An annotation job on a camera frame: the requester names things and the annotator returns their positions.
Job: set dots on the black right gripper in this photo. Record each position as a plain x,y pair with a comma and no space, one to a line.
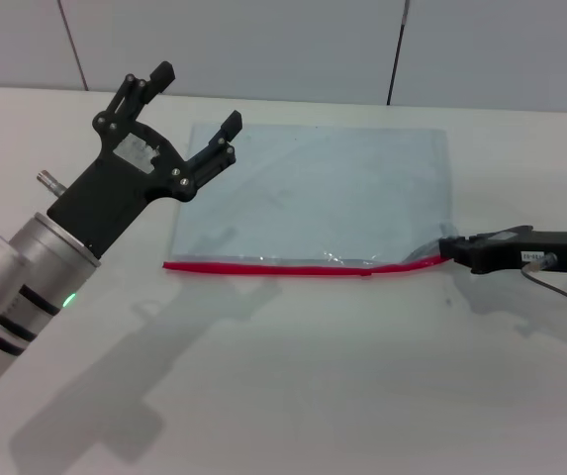
535,250

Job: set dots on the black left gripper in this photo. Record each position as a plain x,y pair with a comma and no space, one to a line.
115,193

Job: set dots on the small red zipper slider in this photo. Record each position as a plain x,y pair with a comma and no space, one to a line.
365,272

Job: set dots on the clear document bag red zipper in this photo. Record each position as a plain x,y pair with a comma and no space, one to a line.
312,198

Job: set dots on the right gripper metal connector plug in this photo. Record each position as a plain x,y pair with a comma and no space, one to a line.
540,262

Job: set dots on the gripper metal connector plug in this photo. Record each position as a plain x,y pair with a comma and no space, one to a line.
540,262
48,179

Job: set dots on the left gripper metal connector plug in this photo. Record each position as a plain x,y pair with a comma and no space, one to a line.
48,179

